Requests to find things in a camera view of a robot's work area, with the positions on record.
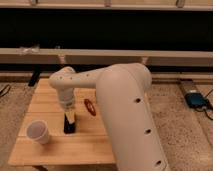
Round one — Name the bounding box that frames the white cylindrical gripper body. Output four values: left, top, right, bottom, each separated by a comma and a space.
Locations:
58, 89, 74, 111

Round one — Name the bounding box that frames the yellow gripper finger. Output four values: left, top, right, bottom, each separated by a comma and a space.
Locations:
65, 111, 75, 124

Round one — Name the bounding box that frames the black eraser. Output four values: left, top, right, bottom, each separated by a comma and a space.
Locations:
64, 115, 76, 134

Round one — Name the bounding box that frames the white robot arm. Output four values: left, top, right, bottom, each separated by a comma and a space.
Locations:
49, 63, 170, 171

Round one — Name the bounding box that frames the red oval object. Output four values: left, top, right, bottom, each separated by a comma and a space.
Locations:
84, 99, 96, 116

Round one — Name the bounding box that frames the wooden table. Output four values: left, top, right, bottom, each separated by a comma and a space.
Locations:
8, 78, 115, 166

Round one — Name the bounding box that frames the white paper cup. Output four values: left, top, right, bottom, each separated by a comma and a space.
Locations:
26, 120, 50, 144

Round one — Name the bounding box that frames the blue power box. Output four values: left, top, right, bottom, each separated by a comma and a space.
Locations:
184, 93, 206, 108

